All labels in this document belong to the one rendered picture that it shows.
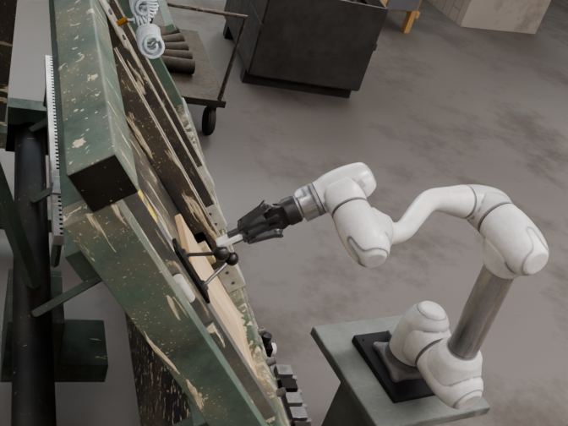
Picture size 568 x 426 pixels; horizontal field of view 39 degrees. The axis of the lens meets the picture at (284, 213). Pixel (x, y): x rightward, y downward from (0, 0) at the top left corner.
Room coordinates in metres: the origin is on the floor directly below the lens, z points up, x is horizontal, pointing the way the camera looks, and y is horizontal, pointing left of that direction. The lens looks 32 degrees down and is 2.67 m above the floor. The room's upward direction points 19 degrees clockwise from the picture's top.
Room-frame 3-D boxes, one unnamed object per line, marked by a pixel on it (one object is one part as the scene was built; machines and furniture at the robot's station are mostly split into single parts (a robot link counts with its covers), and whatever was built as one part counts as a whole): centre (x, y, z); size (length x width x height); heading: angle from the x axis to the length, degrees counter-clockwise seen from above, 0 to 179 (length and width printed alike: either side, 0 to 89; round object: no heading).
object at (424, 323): (2.29, -0.60, 0.94); 0.18 x 0.16 x 0.22; 36
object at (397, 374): (2.32, -0.57, 0.80); 0.22 x 0.18 x 0.06; 32
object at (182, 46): (5.09, 1.09, 0.47); 1.20 x 0.70 x 0.95; 29
